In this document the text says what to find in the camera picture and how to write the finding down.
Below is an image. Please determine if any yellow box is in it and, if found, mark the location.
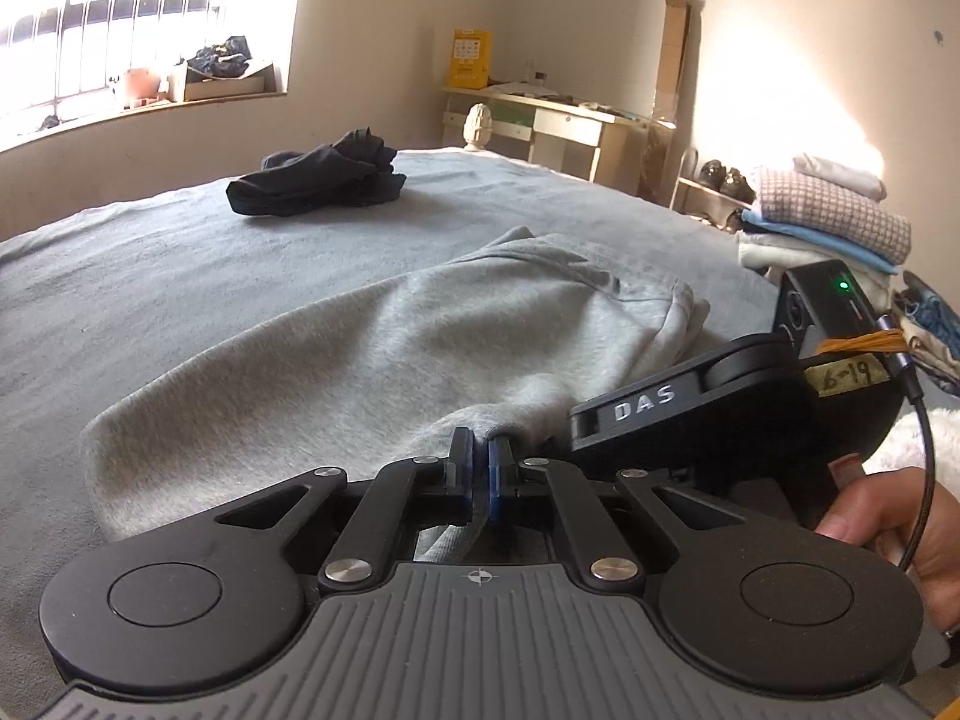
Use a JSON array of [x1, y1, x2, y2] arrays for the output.
[[448, 30, 492, 87]]

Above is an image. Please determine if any window with metal grille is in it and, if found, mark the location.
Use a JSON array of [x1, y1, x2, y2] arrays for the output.
[[0, 0, 301, 132]]

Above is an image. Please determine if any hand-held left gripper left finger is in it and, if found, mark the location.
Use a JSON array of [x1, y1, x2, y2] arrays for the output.
[[214, 426, 477, 593]]

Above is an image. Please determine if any cardboard box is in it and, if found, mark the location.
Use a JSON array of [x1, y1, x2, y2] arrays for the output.
[[166, 60, 275, 102]]

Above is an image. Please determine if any cardboard plank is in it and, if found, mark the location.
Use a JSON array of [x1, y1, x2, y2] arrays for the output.
[[641, 0, 692, 203]]

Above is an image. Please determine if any terracotta pot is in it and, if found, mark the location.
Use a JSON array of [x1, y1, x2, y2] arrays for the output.
[[120, 67, 162, 102]]

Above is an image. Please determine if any brown checked folded towel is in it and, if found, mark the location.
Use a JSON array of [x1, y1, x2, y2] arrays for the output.
[[754, 169, 912, 265]]

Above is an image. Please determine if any row of shoes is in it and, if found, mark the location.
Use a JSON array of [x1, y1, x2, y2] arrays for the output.
[[697, 159, 755, 203]]

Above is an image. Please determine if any person's right hand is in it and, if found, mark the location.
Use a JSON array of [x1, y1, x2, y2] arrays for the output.
[[814, 465, 960, 638]]

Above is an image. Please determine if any light blue folded cloth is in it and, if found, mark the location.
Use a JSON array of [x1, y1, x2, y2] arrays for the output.
[[742, 210, 901, 275]]

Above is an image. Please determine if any white folded cloth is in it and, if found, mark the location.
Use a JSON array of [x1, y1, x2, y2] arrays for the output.
[[793, 154, 886, 202]]

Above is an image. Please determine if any grey bed blanket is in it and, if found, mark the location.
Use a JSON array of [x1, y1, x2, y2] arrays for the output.
[[0, 146, 788, 691]]

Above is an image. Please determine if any white fluffy blanket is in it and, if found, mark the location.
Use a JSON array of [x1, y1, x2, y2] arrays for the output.
[[874, 427, 960, 473]]

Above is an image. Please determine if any cream desk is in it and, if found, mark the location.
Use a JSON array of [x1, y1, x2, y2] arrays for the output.
[[439, 82, 650, 181]]

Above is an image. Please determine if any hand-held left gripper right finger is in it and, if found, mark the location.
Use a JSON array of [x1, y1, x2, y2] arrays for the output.
[[486, 431, 747, 597]]

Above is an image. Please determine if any dark navy garment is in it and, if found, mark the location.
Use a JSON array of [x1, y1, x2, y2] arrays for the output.
[[226, 129, 407, 218]]

